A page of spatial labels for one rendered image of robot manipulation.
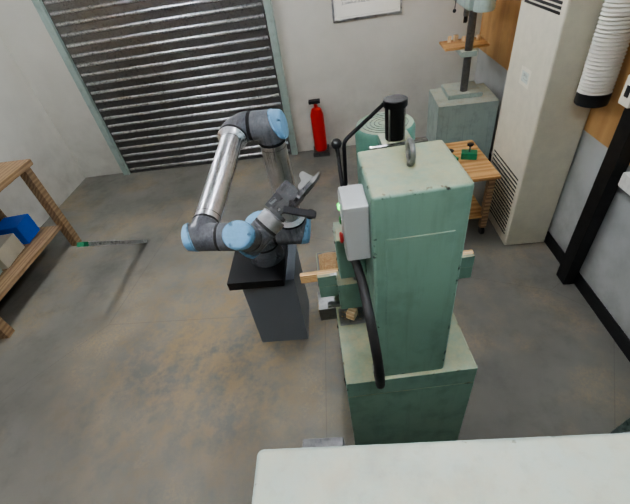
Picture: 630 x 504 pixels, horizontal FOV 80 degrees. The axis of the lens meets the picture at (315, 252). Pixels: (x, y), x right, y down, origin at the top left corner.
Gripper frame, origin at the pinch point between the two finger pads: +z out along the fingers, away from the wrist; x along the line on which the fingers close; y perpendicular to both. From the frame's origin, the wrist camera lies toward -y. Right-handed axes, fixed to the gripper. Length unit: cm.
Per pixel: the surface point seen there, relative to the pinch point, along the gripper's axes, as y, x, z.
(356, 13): 105, 224, 159
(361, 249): -24.6, -36.9, -10.3
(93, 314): 76, 144, -174
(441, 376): -76, -3, -22
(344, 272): -27.1, -17.1, -18.0
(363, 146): -6.4, -19.2, 12.9
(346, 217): -16.7, -43.4, -7.5
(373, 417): -75, 12, -52
